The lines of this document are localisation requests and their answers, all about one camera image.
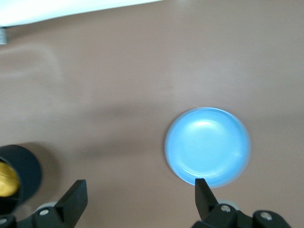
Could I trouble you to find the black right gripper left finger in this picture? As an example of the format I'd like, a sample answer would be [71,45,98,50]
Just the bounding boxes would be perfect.
[0,179,88,228]

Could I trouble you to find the light blue round plate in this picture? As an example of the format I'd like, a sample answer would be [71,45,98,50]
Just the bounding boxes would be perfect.
[164,107,252,189]

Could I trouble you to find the grey metal post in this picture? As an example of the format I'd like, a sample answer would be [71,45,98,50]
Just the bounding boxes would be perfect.
[0,26,8,45]

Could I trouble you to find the yellow potato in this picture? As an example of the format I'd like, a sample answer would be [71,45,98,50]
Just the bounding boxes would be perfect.
[0,161,20,198]

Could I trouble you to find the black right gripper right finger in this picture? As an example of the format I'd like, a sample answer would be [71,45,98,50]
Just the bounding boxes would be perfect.
[192,178,292,228]

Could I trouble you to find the black cooking pot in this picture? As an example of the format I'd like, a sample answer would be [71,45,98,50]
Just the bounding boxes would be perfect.
[0,144,43,212]

